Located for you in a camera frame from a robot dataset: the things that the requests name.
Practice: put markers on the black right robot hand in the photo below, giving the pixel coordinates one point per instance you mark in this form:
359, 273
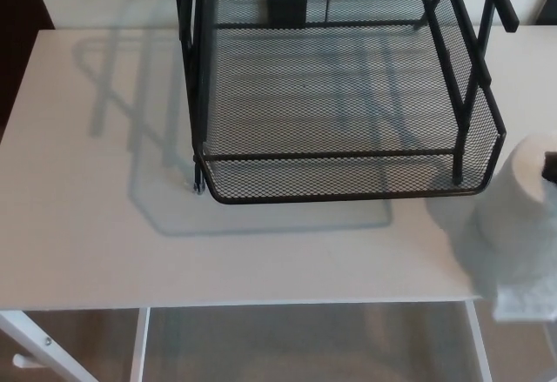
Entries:
551, 166

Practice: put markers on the white toilet paper roll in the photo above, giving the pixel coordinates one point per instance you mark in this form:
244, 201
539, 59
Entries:
509, 234

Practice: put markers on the black mesh file tray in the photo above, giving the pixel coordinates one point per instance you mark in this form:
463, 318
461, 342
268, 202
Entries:
339, 95

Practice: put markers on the white mesh under-desk shelf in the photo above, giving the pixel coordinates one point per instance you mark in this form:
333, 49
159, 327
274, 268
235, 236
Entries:
304, 347

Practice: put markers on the small black box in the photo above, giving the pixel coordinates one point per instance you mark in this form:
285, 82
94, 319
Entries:
287, 8

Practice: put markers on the dark brown furniture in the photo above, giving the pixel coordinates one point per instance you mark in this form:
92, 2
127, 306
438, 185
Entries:
19, 29

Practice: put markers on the white desk leg frame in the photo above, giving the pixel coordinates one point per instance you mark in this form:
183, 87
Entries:
41, 347

